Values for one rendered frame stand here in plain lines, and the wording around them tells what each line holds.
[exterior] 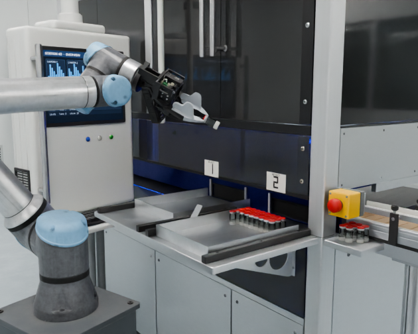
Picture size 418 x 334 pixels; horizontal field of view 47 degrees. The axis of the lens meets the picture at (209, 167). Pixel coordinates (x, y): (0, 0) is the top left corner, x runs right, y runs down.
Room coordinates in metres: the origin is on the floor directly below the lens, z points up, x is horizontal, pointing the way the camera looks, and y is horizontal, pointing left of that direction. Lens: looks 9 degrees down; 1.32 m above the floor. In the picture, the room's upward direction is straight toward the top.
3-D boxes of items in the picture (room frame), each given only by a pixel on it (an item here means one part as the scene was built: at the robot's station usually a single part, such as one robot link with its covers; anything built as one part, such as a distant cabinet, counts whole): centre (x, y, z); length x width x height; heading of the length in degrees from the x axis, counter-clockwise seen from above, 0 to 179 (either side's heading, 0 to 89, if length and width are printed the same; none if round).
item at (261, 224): (1.45, -0.14, 0.90); 0.18 x 0.02 x 0.05; 37
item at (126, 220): (1.55, 0.01, 0.87); 0.70 x 0.48 x 0.02; 37
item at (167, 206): (1.72, 0.06, 0.90); 0.34 x 0.26 x 0.04; 127
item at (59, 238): (1.10, 0.35, 0.96); 0.13 x 0.12 x 0.14; 39
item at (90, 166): (2.04, 0.58, 1.19); 0.50 x 0.19 x 0.78; 139
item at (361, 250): (1.34, -0.43, 0.87); 0.14 x 0.13 x 0.02; 127
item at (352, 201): (1.33, -0.39, 1.00); 0.08 x 0.07 x 0.07; 127
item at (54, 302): (1.09, 0.35, 0.84); 0.15 x 0.15 x 0.10
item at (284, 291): (2.19, 0.30, 0.73); 1.98 x 0.01 x 0.25; 37
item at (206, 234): (1.38, -0.05, 0.90); 0.34 x 0.26 x 0.04; 127
